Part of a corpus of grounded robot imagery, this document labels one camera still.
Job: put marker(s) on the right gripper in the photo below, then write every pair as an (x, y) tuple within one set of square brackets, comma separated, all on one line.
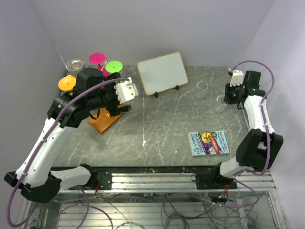
[(228, 98)]

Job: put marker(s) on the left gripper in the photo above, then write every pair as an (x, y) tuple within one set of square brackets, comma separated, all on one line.
[(114, 109)]

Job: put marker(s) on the clear wine glass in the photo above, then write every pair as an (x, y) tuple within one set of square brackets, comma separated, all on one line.
[(201, 90), (74, 66), (220, 104)]

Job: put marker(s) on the green plastic wine glass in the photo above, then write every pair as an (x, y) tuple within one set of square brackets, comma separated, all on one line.
[(113, 69)]

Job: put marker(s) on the pink plastic wine glass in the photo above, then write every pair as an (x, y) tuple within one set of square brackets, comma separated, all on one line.
[(99, 59)]

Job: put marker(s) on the orange plastic wine glass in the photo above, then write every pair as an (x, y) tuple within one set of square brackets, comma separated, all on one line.
[(66, 84)]

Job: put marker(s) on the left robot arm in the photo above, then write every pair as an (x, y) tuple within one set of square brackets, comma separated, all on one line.
[(92, 91)]

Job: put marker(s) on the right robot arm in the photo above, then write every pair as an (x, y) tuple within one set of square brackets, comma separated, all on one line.
[(258, 150)]

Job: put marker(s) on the treehouse children's book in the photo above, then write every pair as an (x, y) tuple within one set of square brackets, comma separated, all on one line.
[(208, 143)]

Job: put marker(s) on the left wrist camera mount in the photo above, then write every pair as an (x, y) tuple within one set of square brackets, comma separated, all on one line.
[(126, 91)]

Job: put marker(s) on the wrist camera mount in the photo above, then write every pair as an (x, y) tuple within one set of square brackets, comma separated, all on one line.
[(237, 77), (126, 91)]

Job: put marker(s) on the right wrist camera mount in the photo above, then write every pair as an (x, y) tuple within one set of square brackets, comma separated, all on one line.
[(237, 77)]

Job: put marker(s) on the gold wire glass rack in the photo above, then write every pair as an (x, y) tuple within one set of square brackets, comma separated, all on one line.
[(102, 121)]

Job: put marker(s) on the small whiteboard wooden frame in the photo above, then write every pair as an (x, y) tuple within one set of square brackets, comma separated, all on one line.
[(162, 73)]

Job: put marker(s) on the aluminium rail frame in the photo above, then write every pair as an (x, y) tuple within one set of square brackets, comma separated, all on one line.
[(162, 198)]

